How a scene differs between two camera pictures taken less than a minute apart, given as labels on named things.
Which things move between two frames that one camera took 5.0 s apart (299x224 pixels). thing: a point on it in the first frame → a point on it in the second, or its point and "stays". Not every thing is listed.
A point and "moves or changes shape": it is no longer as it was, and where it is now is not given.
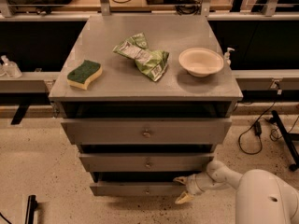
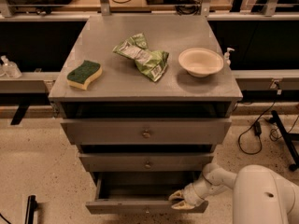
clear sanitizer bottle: (9, 68) stays
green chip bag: (151, 63) stays
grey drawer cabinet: (145, 98) stays
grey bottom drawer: (138, 184) moves or changes shape
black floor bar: (32, 205) stays
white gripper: (193, 186) → (191, 195)
